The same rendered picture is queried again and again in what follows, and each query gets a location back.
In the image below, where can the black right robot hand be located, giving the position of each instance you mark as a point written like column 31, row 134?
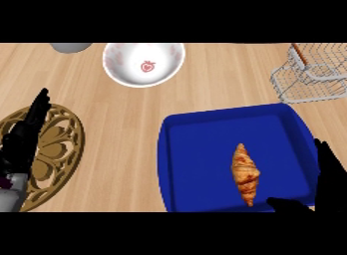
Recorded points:
column 332, row 179

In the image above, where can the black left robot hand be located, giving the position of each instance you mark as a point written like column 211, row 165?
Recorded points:
column 22, row 136

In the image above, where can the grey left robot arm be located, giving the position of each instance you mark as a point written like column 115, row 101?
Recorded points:
column 4, row 196

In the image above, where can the golden brown croissant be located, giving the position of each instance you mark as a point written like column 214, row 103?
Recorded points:
column 245, row 174

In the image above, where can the blue tray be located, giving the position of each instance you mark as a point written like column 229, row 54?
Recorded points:
column 230, row 156

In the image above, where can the gold ornate round trivet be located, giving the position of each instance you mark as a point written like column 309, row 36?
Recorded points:
column 48, row 156

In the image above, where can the grey rounded object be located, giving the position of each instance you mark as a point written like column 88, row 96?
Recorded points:
column 71, row 47

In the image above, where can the white bowl with strawberry print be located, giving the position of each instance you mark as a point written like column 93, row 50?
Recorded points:
column 143, row 64

